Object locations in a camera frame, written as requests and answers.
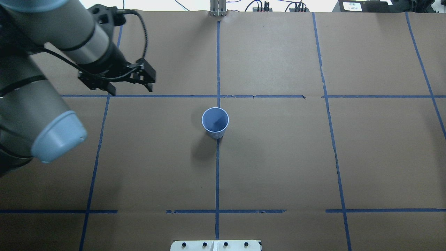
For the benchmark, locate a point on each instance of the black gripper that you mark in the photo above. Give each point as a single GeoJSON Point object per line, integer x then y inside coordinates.
{"type": "Point", "coordinates": [114, 57]}

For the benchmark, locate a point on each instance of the blue ribbed plastic cup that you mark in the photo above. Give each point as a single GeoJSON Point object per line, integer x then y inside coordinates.
{"type": "Point", "coordinates": [215, 121]}

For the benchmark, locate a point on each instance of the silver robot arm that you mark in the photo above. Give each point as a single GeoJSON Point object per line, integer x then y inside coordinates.
{"type": "Point", "coordinates": [35, 121]}

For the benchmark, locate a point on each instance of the black box with label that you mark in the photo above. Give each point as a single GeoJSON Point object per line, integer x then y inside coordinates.
{"type": "Point", "coordinates": [364, 6]}

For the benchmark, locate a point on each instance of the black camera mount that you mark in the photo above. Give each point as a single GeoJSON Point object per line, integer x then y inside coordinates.
{"type": "Point", "coordinates": [107, 17]}

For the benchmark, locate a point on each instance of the aluminium frame post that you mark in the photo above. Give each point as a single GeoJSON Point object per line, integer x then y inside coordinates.
{"type": "Point", "coordinates": [218, 8]}

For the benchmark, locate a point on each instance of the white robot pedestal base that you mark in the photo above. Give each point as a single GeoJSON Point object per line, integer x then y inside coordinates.
{"type": "Point", "coordinates": [217, 245]}

